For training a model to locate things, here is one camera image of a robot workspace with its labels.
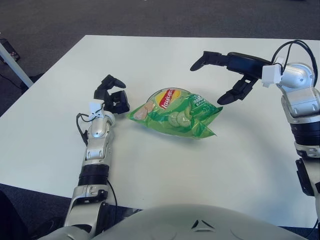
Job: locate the black floor bin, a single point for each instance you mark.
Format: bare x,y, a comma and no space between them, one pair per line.
11,50

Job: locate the green potato chip bag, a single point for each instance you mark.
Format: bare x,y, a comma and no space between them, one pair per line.
170,117

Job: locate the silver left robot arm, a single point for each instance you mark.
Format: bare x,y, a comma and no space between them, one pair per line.
97,140

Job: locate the white table leg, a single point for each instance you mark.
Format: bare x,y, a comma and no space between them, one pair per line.
16,67

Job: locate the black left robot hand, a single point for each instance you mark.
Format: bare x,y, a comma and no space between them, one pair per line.
118,103

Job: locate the grey robot torso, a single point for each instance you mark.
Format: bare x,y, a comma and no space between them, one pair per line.
200,225

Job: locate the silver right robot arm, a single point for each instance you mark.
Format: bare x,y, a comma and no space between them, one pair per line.
302,105

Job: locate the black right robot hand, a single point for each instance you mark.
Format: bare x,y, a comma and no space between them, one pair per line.
245,65

